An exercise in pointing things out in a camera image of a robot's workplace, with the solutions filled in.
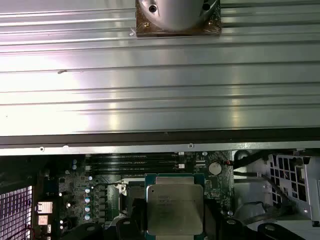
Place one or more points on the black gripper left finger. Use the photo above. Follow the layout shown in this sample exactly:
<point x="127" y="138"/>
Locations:
<point x="138" y="220"/>

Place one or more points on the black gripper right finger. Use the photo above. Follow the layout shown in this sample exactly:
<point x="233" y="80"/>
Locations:
<point x="212" y="220"/>

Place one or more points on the silver-topped CPU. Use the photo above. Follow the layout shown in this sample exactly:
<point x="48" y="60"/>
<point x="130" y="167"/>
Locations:
<point x="172" y="207"/>

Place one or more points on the RAM slot with white latches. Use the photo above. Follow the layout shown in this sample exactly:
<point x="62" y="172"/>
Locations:
<point x="112" y="166"/>
<point x="112" y="155"/>

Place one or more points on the blue-top capacitor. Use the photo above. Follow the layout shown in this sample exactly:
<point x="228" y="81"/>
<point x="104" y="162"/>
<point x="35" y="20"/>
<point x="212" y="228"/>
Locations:
<point x="87" y="216"/>
<point x="74" y="162"/>
<point x="74" y="167"/>
<point x="87" y="208"/>
<point x="88" y="200"/>
<point x="90" y="178"/>
<point x="87" y="190"/>

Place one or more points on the round silver coin battery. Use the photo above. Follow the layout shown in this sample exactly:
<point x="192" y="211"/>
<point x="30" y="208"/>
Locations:
<point x="215" y="168"/>

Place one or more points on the green motherboard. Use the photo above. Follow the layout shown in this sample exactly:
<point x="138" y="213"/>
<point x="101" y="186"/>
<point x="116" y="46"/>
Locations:
<point x="75" y="190"/>

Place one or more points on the black and silver PC case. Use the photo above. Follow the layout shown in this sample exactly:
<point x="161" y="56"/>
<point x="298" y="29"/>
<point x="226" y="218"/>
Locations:
<point x="150" y="148"/>

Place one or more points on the blue rear port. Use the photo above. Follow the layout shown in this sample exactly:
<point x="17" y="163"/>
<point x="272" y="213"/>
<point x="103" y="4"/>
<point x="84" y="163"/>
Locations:
<point x="51" y="186"/>

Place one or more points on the silver rear port block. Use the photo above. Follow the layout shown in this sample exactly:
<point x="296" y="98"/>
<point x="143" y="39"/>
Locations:
<point x="43" y="220"/>
<point x="45" y="207"/>

